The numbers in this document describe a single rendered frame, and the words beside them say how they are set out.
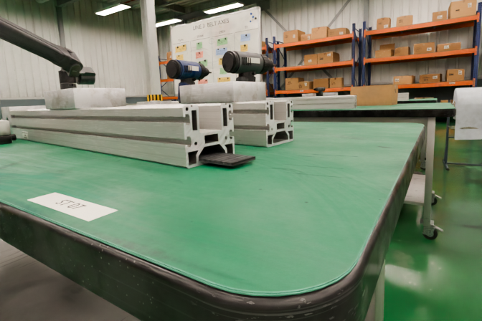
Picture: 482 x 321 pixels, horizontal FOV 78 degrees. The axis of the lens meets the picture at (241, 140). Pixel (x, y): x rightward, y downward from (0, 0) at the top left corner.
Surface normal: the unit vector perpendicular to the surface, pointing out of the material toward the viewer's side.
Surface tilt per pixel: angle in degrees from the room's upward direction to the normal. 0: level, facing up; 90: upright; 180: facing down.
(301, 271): 0
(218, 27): 90
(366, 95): 89
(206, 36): 90
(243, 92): 90
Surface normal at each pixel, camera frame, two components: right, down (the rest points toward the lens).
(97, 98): 0.77, 0.06
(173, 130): -0.63, 0.13
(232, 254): -0.04, -0.99
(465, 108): -0.47, 0.30
